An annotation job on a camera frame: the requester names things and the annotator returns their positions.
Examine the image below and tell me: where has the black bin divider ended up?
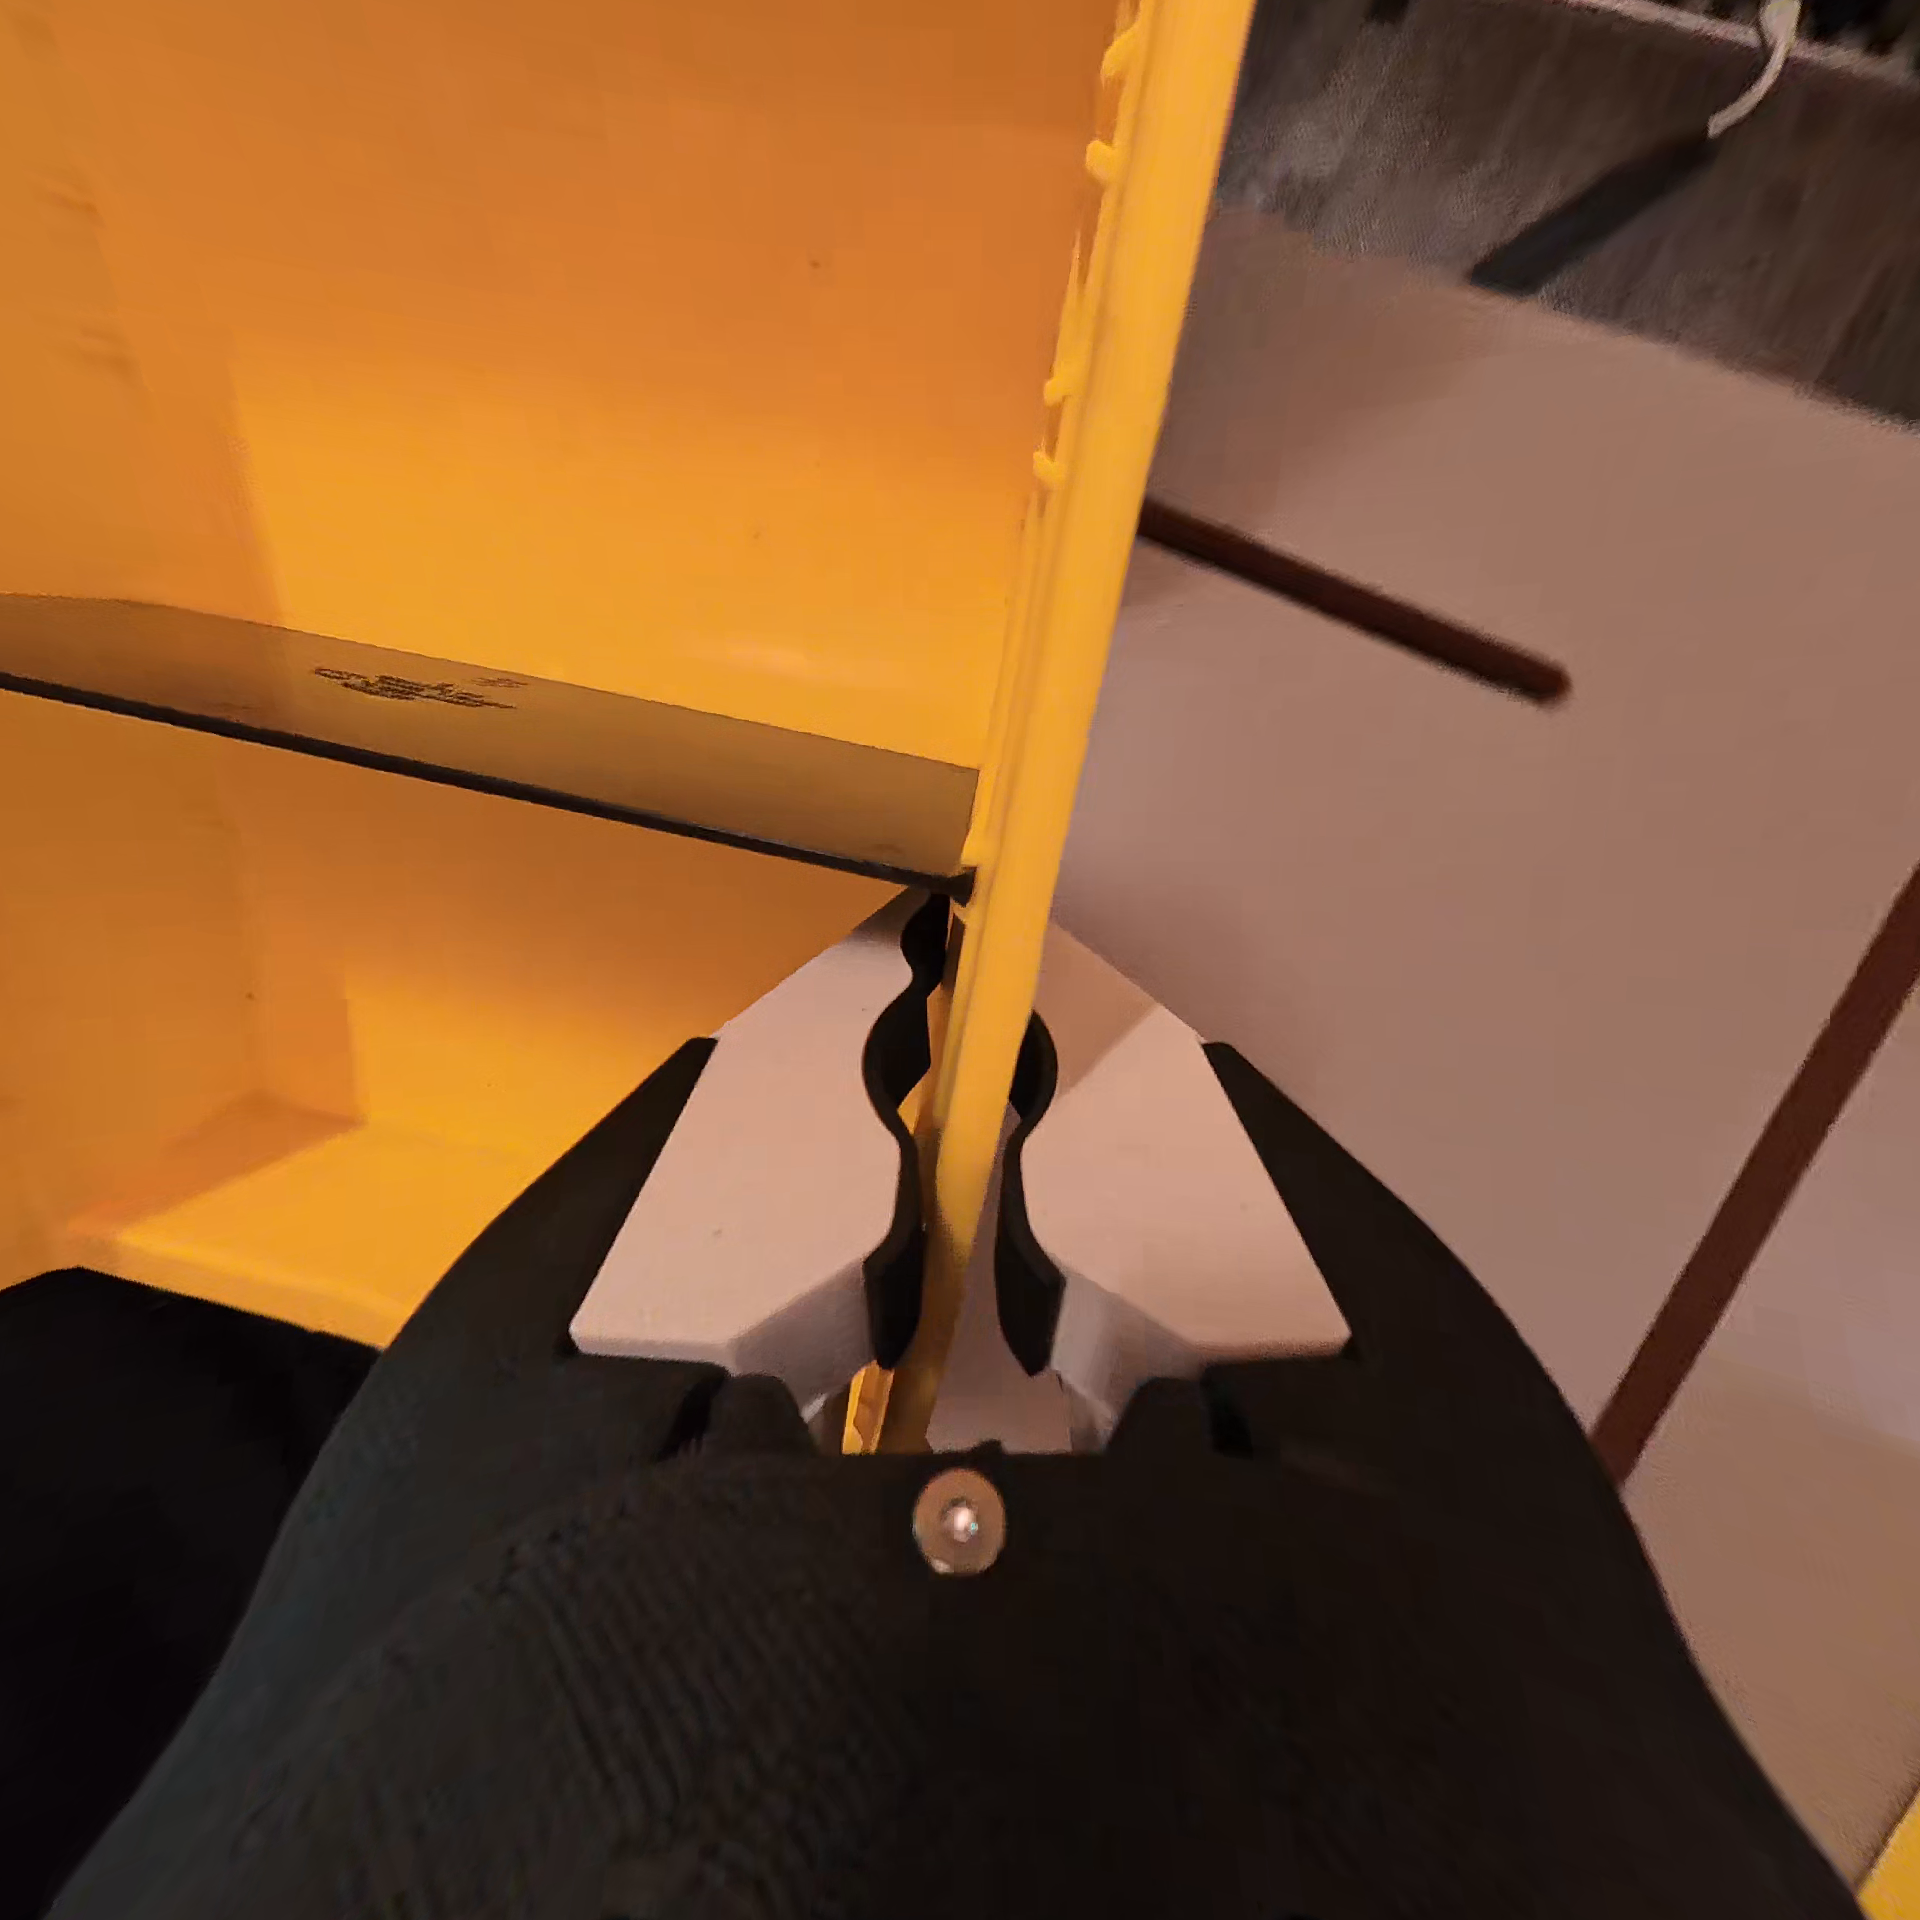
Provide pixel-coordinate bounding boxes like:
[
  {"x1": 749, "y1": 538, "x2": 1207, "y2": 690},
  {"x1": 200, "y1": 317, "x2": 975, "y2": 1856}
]
[{"x1": 0, "y1": 592, "x2": 984, "y2": 889}]

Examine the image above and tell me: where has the black table foot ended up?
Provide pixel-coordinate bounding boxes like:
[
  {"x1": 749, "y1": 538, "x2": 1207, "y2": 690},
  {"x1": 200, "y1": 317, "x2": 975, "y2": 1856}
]
[{"x1": 1468, "y1": 129, "x2": 1722, "y2": 297}]

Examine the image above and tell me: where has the yellow plastic bin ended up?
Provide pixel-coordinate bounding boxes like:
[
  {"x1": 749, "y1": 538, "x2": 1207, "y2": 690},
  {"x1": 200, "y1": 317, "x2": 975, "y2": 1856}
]
[{"x1": 0, "y1": 0, "x2": 1261, "y2": 1461}]

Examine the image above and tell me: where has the dark cloth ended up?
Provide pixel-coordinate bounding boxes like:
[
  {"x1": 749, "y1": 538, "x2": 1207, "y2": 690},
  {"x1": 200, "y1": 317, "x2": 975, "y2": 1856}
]
[{"x1": 0, "y1": 1267, "x2": 383, "y2": 1920}]

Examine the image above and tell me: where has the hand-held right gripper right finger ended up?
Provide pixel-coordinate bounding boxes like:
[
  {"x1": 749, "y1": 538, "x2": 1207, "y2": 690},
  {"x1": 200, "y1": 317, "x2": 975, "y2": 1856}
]
[{"x1": 995, "y1": 922, "x2": 1354, "y2": 1379}]

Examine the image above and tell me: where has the white cable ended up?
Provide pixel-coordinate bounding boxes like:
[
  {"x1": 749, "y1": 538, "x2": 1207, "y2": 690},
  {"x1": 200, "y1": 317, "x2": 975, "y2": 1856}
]
[{"x1": 1708, "y1": 0, "x2": 1806, "y2": 141}]

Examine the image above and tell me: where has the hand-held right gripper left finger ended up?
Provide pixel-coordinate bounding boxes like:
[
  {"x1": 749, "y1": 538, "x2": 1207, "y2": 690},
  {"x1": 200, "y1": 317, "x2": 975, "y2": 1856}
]
[{"x1": 570, "y1": 891, "x2": 956, "y2": 1377}]

